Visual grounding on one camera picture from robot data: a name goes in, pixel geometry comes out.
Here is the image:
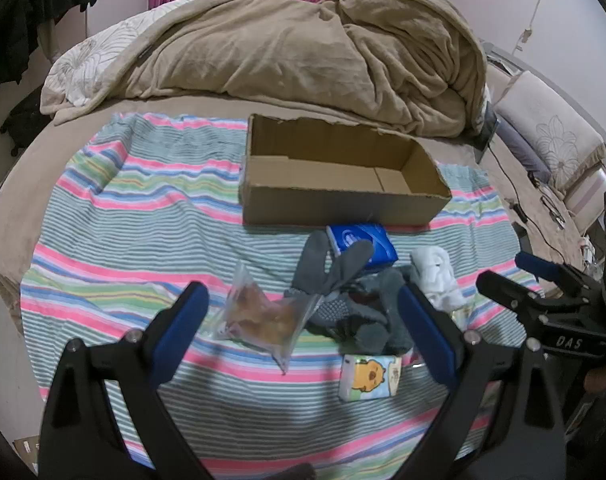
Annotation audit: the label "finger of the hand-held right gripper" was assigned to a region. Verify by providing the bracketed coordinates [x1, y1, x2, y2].
[514, 251, 604, 297]
[475, 270, 550, 318]

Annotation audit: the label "black charger cable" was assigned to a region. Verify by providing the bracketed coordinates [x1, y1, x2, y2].
[487, 142, 530, 226]

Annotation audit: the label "pastel striped blanket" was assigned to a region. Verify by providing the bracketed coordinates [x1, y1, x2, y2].
[20, 112, 544, 480]

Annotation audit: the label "white sock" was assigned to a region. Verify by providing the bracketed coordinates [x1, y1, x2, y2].
[410, 246, 468, 312]

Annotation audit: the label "white floral duvet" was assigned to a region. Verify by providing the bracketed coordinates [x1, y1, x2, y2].
[42, 0, 184, 108]

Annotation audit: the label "beige fleece blanket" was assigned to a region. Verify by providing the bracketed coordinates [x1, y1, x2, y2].
[40, 0, 488, 138]

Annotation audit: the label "pink and white pillow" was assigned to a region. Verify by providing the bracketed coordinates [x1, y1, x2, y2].
[563, 165, 606, 233]

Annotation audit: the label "dark tablet device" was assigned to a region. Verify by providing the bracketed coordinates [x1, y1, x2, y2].
[475, 102, 500, 151]

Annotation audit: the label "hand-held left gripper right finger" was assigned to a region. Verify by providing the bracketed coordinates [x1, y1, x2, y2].
[383, 280, 568, 480]

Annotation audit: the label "hanging olive garment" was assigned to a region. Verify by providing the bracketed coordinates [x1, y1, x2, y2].
[37, 20, 60, 63]

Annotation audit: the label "black suitcase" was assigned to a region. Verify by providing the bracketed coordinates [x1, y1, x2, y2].
[0, 87, 51, 158]

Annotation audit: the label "beige floral pillow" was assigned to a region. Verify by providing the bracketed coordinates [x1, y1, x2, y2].
[493, 70, 606, 196]

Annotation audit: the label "cartoon print tissue packet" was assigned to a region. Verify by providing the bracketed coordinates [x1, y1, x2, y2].
[339, 353, 402, 403]

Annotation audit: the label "small cardboard piece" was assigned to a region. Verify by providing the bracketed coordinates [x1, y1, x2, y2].
[13, 435, 41, 476]

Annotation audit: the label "person's right hand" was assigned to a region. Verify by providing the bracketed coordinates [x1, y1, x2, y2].
[584, 365, 606, 397]

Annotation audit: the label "dark grey dotted sock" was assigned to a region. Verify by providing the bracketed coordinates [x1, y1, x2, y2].
[305, 266, 420, 357]

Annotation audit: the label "hanging black clothes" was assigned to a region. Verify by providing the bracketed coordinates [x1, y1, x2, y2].
[0, 0, 104, 101]

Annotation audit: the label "blue tissue packet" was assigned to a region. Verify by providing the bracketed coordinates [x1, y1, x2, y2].
[326, 223, 398, 267]

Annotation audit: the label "grey metal headboard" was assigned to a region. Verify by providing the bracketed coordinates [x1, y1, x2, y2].
[483, 40, 606, 171]

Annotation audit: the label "white wall cable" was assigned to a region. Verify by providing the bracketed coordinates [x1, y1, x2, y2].
[515, 0, 554, 56]

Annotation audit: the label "cardboard box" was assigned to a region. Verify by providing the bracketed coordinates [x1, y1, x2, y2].
[239, 113, 452, 228]

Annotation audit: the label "clear plastic snack bag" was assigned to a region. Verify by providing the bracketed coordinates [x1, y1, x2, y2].
[205, 260, 324, 376]

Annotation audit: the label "person's right forearm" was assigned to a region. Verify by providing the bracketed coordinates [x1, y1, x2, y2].
[565, 385, 606, 463]

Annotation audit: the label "black eyeglasses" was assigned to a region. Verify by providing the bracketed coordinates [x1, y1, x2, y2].
[539, 185, 570, 231]

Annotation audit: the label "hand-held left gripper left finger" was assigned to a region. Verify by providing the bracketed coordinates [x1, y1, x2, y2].
[38, 281, 218, 480]

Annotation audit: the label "grey pillow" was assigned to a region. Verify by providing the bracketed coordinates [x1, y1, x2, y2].
[495, 115, 554, 183]

